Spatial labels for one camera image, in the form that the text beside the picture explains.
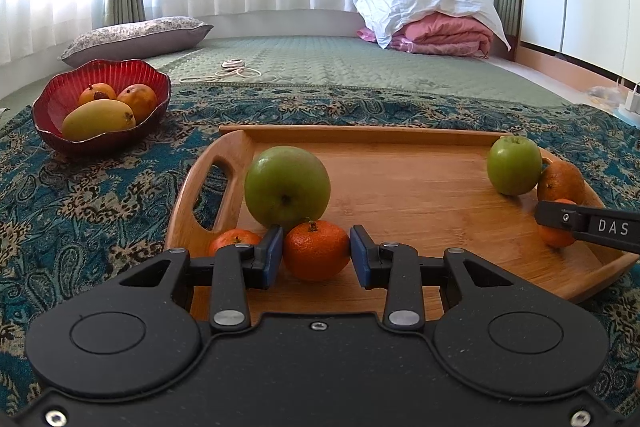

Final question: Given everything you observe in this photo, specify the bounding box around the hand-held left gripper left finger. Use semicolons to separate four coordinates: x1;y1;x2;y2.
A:
117;225;285;333

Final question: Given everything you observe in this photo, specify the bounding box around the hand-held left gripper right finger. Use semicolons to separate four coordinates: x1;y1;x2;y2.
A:
349;225;524;333

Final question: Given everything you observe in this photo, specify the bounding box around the teal paisley blanket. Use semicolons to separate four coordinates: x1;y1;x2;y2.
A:
0;79;640;418

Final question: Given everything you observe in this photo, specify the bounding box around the folded pink blanket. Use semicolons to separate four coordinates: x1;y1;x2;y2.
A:
357;13;495;56

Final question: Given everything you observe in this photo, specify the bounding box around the red scalloped bowl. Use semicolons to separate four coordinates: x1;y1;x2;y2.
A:
32;59;172;154

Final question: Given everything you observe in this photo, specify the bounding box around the large green apple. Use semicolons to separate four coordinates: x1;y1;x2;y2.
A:
244;146;331;233

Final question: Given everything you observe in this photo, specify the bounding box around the white charger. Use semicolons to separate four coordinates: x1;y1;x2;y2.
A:
617;81;640;118

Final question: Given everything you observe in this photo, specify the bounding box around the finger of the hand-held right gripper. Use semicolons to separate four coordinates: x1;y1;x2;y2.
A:
534;201;640;254

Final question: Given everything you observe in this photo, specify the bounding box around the yellow mango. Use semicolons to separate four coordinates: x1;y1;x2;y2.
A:
61;101;137;142

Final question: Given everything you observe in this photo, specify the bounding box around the wooden tray with handles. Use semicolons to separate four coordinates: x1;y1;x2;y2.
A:
164;125;640;323

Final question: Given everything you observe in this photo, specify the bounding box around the coiled white cable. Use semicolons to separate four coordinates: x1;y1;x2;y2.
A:
177;59;262;82

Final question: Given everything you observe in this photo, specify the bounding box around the floral pillow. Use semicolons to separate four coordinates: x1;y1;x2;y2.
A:
58;17;215;68

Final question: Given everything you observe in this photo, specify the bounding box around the green quilted bed cover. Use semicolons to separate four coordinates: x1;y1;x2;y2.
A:
0;36;576;118

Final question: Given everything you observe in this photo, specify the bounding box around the large orange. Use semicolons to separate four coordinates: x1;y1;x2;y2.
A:
537;161;586;204

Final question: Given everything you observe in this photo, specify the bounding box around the small orange mango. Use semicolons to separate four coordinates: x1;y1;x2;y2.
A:
78;84;117;108
116;84;158;122

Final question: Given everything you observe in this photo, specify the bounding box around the small green apple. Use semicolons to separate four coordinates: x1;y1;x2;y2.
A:
487;136;543;196

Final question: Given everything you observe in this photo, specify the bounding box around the small tangerine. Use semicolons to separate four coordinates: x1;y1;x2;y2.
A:
283;220;352;283
208;229;263;258
537;198;578;249

